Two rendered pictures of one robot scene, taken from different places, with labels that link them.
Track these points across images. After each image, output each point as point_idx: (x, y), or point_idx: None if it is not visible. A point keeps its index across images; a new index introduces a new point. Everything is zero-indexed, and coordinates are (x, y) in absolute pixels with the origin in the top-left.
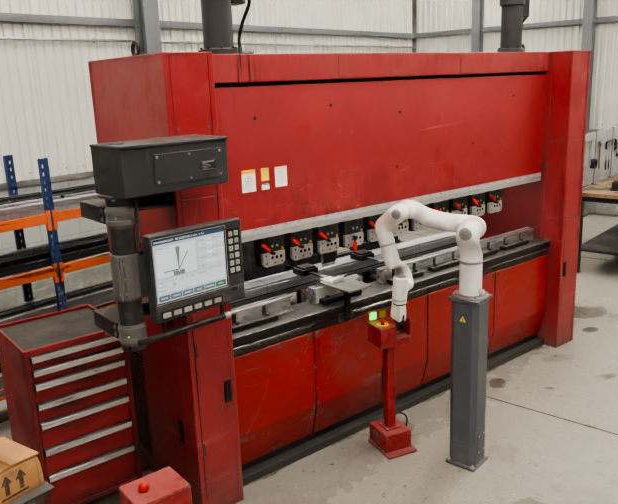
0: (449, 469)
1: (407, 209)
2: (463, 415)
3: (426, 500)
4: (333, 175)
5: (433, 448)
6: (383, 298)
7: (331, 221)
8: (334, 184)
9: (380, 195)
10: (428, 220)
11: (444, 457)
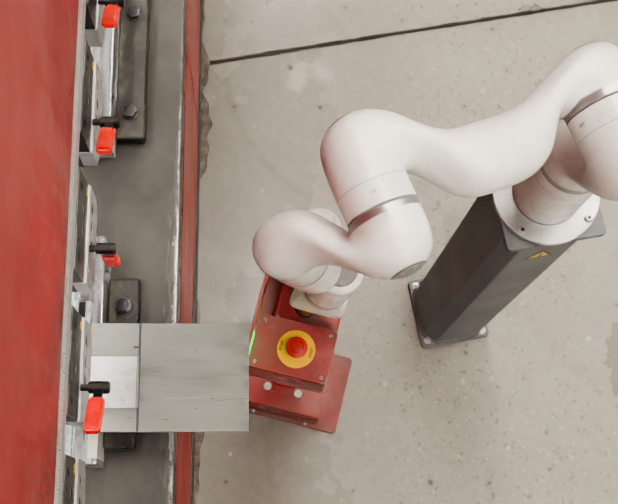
0: (447, 364)
1: (426, 217)
2: (486, 313)
3: (493, 486)
4: (30, 273)
5: (367, 324)
6: (180, 224)
7: (68, 338)
8: (39, 279)
9: (70, 28)
10: (493, 191)
11: (408, 335)
